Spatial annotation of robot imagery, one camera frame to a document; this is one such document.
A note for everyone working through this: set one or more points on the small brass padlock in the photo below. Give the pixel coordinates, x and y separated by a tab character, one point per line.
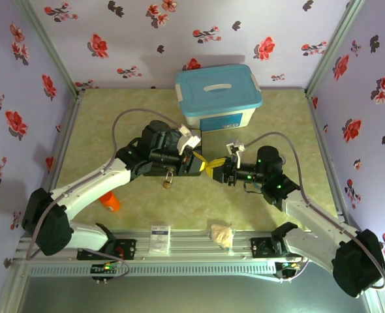
167	185

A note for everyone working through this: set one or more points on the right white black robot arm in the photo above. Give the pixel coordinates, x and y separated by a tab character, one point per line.
316	218

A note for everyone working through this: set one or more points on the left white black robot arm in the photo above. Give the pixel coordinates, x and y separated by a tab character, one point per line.
91	177

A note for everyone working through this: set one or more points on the clear bag with beige contents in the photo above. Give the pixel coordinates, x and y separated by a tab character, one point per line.
222	234

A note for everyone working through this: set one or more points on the blue lidded white storage box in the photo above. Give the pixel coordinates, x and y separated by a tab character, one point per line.
218	98

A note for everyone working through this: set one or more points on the orange cup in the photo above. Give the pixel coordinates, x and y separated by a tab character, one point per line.
111	202

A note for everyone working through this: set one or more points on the white sealed packet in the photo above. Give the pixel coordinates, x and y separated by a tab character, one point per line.
160	239

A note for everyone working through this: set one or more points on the small circuit board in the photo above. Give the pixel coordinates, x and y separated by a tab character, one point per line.
287	265
106	268

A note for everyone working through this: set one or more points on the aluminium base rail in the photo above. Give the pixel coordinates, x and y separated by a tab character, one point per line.
192	244

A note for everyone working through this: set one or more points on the aluminium side rail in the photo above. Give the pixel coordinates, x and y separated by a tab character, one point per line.
63	146
325	146

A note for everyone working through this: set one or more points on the aluminium frame post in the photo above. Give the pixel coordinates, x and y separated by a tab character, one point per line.
331	49
52	49

